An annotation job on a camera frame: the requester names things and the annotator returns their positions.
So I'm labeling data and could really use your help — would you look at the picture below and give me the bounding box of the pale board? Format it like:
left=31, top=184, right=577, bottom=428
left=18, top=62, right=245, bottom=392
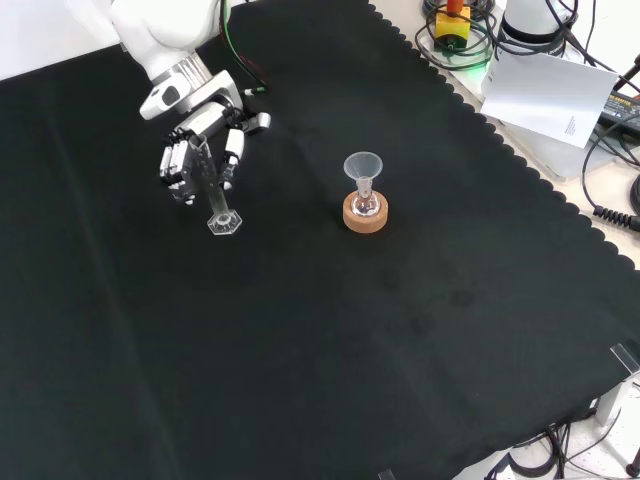
left=416, top=29, right=604, bottom=183

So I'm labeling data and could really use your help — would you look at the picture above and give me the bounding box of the black coiled cable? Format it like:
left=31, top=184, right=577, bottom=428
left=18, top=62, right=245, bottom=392
left=581, top=123, right=640, bottom=232

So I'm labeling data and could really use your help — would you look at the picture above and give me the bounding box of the black power adapter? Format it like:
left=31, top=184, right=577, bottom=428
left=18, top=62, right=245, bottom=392
left=596, top=89, right=640, bottom=135

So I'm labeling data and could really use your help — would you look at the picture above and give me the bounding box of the black looped cable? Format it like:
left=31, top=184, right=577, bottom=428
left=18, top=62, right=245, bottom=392
left=414, top=0, right=500, bottom=70

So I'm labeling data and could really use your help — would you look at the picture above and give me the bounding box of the black cable bundle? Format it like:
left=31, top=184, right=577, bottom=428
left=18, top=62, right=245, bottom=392
left=482, top=422, right=640, bottom=480

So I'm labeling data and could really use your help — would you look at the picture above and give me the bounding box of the white cylinder with black base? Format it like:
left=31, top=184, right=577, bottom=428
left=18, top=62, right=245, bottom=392
left=496, top=0, right=570, bottom=57

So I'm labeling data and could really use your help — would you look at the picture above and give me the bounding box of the clear plastic funnel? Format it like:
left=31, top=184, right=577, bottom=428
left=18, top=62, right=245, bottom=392
left=342, top=152, right=385, bottom=194

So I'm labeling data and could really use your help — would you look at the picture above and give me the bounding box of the white paper sheet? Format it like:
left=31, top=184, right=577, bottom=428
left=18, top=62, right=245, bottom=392
left=479, top=49, right=621, bottom=150

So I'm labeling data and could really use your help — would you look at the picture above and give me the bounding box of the black cloth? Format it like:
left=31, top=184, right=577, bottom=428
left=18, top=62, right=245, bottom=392
left=0, top=0, right=640, bottom=480

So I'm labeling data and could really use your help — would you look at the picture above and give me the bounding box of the yellow stop button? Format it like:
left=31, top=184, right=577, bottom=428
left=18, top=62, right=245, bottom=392
left=433, top=0, right=474, bottom=52

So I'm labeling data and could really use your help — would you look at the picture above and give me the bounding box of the cork ring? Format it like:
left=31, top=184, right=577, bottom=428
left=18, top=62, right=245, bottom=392
left=342, top=192, right=391, bottom=235

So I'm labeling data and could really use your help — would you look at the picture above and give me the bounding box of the round-bottom glass flask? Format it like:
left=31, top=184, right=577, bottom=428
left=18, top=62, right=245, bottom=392
left=350, top=181, right=380, bottom=218

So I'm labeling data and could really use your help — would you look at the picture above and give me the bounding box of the green cable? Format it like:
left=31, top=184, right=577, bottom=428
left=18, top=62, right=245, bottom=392
left=218, top=0, right=272, bottom=97

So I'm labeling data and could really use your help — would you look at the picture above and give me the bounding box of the clear graduated cylinder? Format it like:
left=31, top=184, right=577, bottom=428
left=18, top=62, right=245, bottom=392
left=188, top=134, right=245, bottom=238

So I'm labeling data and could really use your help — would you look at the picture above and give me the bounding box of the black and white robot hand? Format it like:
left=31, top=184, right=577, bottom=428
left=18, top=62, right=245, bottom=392
left=158, top=101, right=273, bottom=208

